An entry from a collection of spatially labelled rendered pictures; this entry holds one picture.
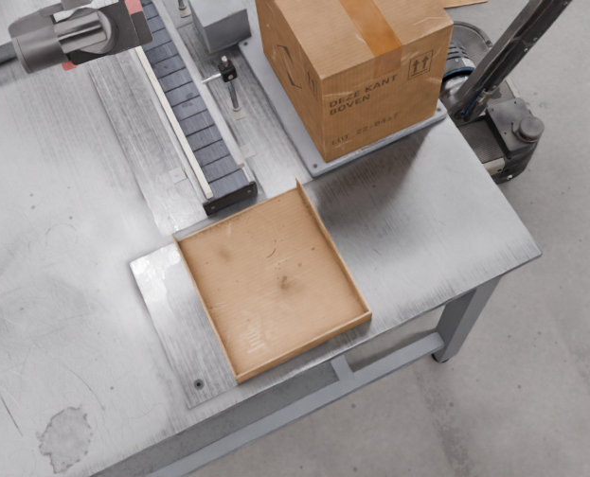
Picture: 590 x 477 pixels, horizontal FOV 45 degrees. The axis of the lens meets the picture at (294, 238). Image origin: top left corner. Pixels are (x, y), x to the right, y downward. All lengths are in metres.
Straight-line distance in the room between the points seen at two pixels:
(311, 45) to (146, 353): 0.60
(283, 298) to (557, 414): 1.09
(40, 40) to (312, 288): 0.62
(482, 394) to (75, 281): 1.22
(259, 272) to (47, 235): 0.42
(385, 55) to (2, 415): 0.89
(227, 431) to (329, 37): 1.06
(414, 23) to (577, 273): 1.26
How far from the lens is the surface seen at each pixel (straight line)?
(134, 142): 1.49
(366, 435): 2.07
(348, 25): 1.21
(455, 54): 2.09
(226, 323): 1.28
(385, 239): 1.33
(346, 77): 1.17
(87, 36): 1.00
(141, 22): 1.12
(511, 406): 2.13
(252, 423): 1.86
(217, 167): 1.36
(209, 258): 1.33
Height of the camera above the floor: 2.04
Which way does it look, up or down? 66 degrees down
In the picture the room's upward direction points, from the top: 9 degrees counter-clockwise
